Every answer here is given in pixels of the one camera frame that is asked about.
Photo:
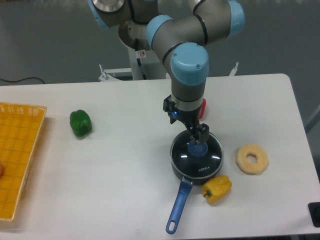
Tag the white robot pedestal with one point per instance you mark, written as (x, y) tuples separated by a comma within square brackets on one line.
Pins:
[(144, 63)]

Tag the beige donut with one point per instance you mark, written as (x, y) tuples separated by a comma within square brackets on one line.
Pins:
[(252, 159)]

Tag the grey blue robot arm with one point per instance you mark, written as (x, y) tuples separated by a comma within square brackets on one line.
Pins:
[(179, 46)]

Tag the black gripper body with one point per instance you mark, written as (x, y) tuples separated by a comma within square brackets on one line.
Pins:
[(187, 112)]

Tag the glass pot lid blue knob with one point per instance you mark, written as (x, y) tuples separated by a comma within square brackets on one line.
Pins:
[(194, 161)]

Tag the yellow bell pepper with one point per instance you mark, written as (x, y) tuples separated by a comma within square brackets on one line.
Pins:
[(216, 188)]

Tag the green bell pepper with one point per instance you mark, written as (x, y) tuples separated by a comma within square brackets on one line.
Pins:
[(80, 123)]

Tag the table clamp bracket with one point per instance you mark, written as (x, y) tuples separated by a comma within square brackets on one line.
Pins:
[(234, 70), (103, 75)]

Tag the left table clamp bracket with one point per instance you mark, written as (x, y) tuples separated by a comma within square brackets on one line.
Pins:
[(103, 75)]

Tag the yellow woven basket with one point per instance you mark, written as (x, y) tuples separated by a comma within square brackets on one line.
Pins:
[(20, 126)]

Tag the dark blue saucepan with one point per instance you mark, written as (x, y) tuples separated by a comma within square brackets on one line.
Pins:
[(184, 190)]

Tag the black device at table edge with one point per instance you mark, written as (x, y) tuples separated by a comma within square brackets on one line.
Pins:
[(314, 210)]

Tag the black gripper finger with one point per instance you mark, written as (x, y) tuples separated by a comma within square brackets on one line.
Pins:
[(201, 132), (193, 133)]

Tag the right table clamp bracket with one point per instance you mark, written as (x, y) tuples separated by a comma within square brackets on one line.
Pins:
[(234, 70)]

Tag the red bell pepper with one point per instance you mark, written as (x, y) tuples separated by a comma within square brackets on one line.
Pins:
[(203, 108)]

